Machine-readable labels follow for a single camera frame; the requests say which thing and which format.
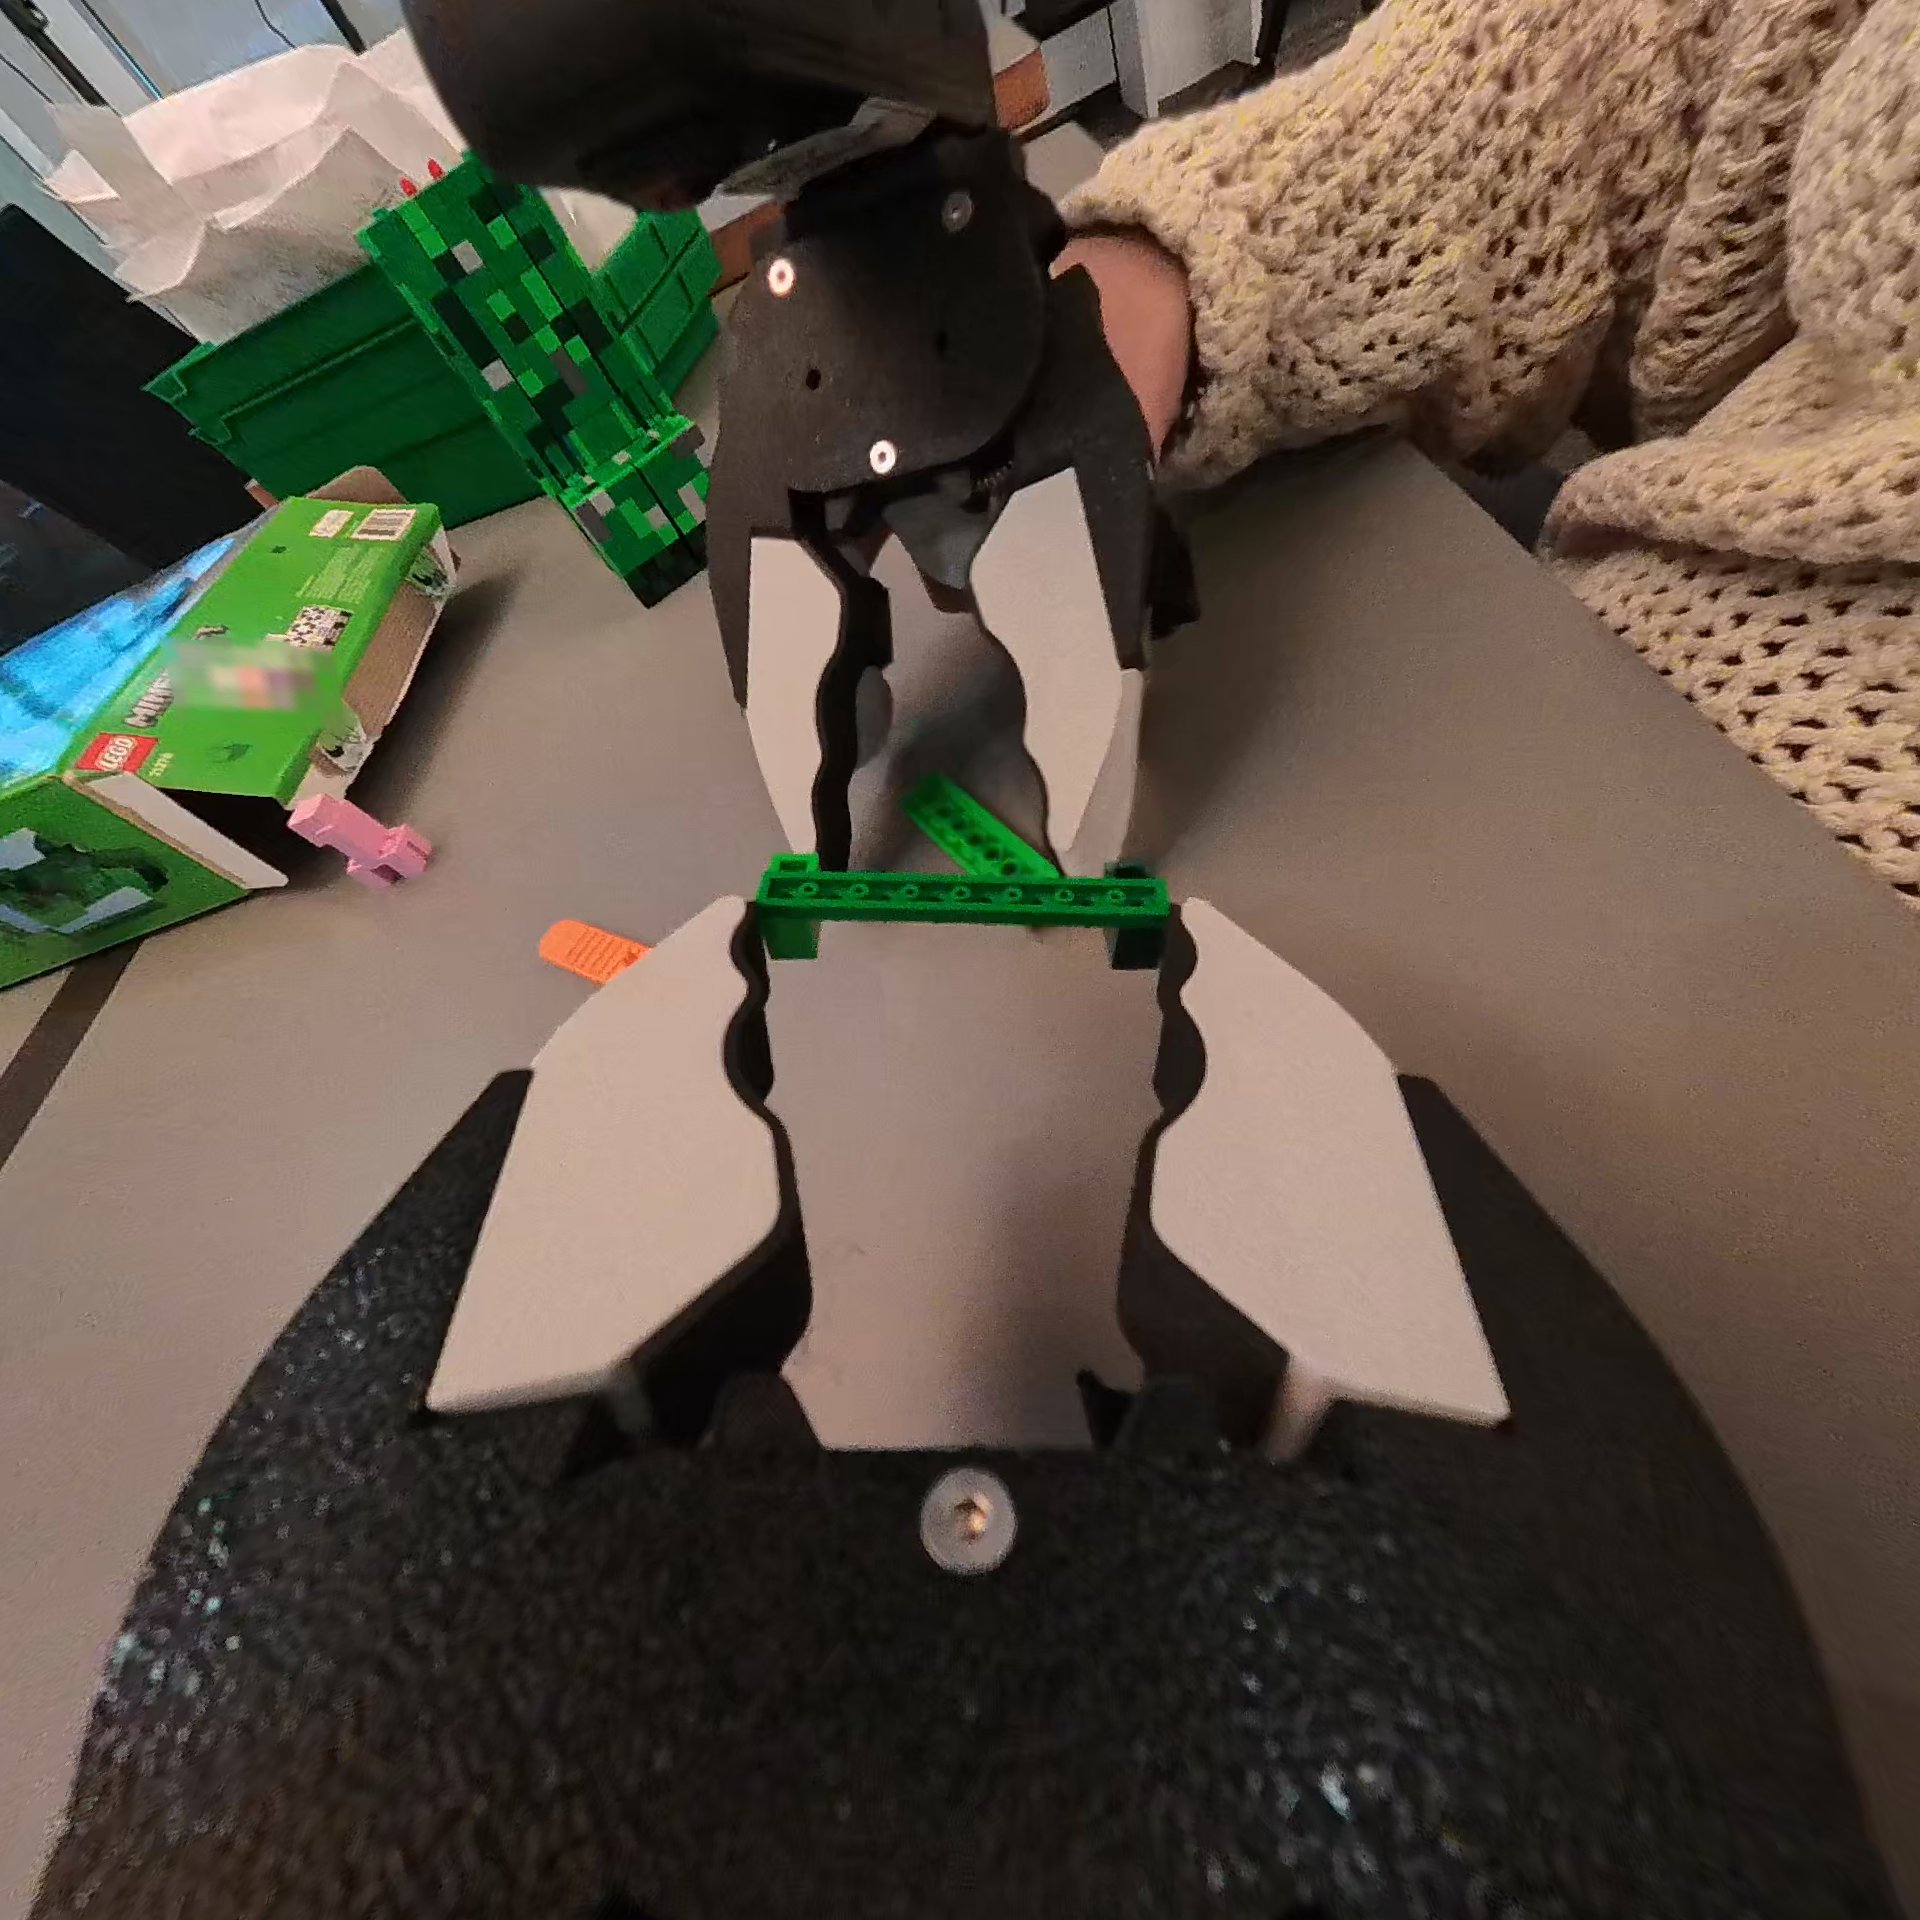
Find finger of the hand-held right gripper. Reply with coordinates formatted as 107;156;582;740
972;468;1153;883
746;533;890;876

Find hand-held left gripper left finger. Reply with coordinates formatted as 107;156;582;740
422;896;815;1426

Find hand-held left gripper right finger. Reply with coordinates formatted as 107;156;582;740
1122;900;1514;1467

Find wide green lego plate with holes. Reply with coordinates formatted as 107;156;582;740
900;775;1068;888

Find small bright green lego brick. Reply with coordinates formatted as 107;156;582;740
757;855;829;963

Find narrow green lego plate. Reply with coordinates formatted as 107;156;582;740
754;873;1172;928

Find small dark green grey brick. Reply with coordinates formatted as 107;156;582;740
1103;863;1172;971

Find green pixelated lego model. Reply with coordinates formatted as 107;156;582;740
355;152;710;608

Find pink lego pig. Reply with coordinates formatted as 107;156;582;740
285;796;437;890

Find green lego box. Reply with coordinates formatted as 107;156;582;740
0;465;459;993

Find person's right hand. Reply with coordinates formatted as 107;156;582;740
1046;228;1205;455

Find orange brick separator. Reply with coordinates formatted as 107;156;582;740
537;920;655;991

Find white paper bags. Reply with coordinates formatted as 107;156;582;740
45;31;470;348

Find cream knit sweater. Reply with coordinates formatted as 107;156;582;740
1535;337;1920;905

